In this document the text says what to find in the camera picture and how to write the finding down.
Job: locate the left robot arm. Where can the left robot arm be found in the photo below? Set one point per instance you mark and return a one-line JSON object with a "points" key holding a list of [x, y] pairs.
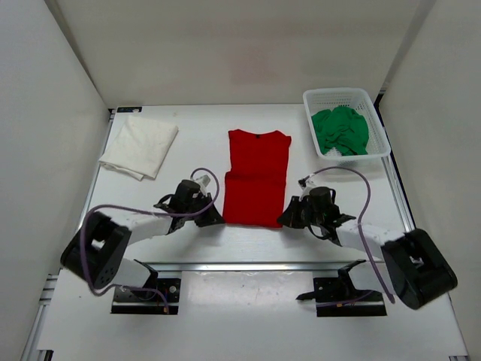
{"points": [[96, 253]]}

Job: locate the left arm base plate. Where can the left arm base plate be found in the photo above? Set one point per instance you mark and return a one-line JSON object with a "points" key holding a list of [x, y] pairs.
{"points": [[150, 303]]}

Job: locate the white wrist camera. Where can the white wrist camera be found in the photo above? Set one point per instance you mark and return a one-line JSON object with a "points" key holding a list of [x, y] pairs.
{"points": [[203, 181], [306, 185]]}

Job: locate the aluminium frame rail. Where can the aluminium frame rail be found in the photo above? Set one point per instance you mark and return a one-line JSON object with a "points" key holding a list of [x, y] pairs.
{"points": [[247, 266]]}

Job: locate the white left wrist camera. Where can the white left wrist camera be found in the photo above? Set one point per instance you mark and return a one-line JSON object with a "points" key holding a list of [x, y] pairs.
{"points": [[203, 181]]}

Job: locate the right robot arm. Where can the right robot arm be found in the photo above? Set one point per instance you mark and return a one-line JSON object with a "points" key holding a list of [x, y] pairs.
{"points": [[415, 270]]}

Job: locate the white plastic basket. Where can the white plastic basket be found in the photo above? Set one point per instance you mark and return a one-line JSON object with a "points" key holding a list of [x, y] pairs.
{"points": [[316, 100]]}

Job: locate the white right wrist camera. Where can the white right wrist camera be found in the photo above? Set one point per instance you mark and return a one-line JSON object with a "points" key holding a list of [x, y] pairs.
{"points": [[306, 185]]}

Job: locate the green t shirt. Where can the green t shirt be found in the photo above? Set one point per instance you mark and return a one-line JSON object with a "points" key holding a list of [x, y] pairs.
{"points": [[342, 128]]}

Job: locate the red t shirt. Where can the red t shirt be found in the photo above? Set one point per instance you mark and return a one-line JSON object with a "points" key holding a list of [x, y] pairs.
{"points": [[255, 185]]}

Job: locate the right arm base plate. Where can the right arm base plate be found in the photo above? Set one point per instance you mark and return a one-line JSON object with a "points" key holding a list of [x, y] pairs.
{"points": [[334, 298]]}

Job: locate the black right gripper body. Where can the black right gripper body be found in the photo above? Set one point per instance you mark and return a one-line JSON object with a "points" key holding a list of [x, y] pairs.
{"points": [[313, 219]]}

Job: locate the white t shirt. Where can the white t shirt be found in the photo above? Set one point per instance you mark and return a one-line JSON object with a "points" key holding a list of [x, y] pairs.
{"points": [[140, 147]]}

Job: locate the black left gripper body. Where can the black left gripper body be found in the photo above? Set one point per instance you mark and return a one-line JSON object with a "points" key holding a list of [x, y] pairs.
{"points": [[202, 201]]}

